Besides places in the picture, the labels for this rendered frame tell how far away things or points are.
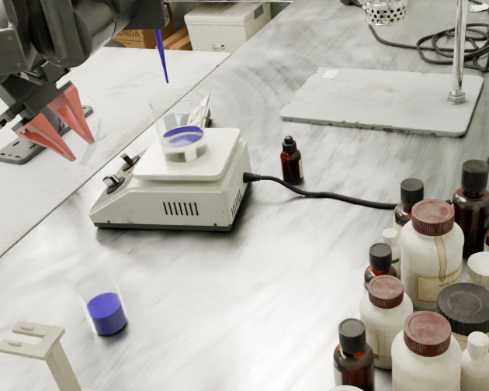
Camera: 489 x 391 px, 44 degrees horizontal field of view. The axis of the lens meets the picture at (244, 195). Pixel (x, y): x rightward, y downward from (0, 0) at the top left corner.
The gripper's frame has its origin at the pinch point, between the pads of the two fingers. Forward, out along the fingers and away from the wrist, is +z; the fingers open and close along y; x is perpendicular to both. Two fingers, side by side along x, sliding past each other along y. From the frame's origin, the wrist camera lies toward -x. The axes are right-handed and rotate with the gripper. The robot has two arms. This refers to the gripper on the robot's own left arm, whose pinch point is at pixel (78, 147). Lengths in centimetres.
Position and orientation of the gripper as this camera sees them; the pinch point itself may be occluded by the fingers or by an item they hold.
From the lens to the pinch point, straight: 81.4
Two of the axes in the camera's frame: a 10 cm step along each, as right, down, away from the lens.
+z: 6.0, 7.3, 3.4
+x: -5.8, 1.0, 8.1
